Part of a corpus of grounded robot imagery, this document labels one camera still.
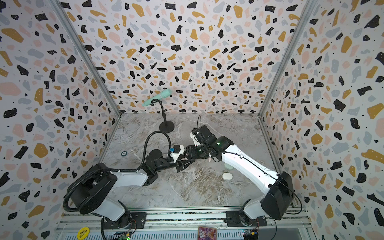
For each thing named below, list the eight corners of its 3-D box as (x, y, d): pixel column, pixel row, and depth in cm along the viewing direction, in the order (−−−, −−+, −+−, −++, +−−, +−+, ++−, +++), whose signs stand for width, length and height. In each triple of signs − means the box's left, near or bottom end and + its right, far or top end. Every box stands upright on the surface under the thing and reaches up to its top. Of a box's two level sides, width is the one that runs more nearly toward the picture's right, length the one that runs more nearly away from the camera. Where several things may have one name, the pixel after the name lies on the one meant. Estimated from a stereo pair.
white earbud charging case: (222, 180, 90) (222, 178, 88) (221, 174, 92) (222, 172, 90) (232, 180, 90) (233, 178, 88) (231, 174, 92) (232, 172, 91)
